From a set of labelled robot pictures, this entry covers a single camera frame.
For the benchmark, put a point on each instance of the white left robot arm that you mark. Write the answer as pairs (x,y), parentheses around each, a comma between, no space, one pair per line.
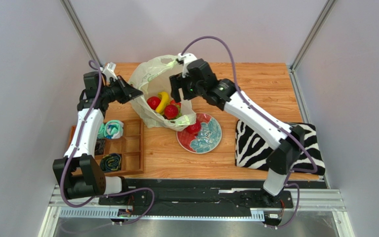
(77,173)

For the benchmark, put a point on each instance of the pale green plastic bag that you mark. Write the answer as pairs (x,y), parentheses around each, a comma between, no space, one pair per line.
(152,77)

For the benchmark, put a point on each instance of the red apple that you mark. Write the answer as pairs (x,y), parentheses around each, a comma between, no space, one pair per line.
(153,102)

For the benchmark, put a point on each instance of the dark green rolled sock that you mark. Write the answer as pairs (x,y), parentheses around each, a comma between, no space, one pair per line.
(111,163)

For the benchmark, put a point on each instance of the teal white rolled sock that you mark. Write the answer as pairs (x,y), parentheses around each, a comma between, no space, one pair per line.
(114,129)

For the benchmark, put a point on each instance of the red strawberry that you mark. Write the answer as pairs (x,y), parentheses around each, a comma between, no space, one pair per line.
(173,102)

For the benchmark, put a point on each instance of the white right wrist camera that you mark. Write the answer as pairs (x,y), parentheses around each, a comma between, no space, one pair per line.
(185,59)

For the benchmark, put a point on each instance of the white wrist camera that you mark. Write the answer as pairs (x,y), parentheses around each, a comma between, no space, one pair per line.
(185,59)
(109,72)

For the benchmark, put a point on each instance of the black rolled sock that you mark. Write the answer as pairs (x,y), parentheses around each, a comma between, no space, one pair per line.
(99,147)

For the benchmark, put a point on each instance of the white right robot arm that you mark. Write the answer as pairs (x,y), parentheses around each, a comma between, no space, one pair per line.
(285,141)

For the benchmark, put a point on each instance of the patterned ceramic plate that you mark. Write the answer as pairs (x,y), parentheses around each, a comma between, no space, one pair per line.
(207,138)

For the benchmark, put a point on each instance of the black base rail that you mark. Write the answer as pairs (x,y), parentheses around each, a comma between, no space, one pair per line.
(199,198)

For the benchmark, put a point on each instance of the zebra striped cushion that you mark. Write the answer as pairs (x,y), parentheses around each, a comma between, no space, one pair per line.
(251,149)

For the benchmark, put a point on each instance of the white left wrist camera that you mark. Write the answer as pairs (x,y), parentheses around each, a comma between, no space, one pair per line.
(109,72)

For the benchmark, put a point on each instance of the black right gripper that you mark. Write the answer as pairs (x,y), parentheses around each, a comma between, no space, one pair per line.
(177,84)

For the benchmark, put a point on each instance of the red round fruit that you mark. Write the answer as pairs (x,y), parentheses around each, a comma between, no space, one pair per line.
(194,129)

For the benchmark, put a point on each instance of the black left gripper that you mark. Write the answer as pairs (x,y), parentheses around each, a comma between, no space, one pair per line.
(128,92)

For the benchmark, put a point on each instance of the yellow banana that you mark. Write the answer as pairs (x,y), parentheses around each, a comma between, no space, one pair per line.
(164,101)

